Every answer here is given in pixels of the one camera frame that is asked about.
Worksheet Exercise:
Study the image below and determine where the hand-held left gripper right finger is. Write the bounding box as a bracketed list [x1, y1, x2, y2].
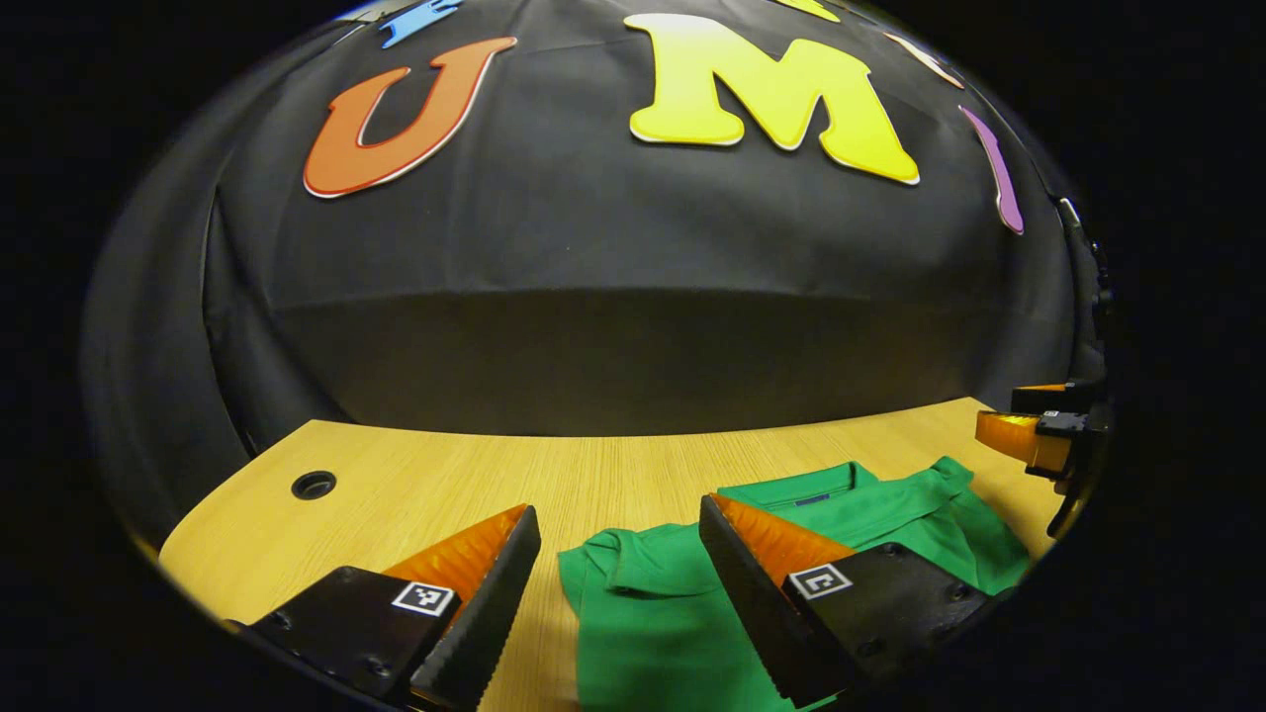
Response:
[698, 492, 995, 709]

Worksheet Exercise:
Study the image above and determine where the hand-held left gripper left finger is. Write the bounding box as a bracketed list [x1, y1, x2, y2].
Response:
[242, 503, 543, 712]

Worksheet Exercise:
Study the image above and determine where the black backdrop cloth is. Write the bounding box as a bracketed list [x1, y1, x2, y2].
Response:
[84, 0, 1109, 555]

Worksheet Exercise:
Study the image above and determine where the green T-shirt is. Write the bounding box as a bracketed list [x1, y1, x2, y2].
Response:
[557, 455, 1033, 712]

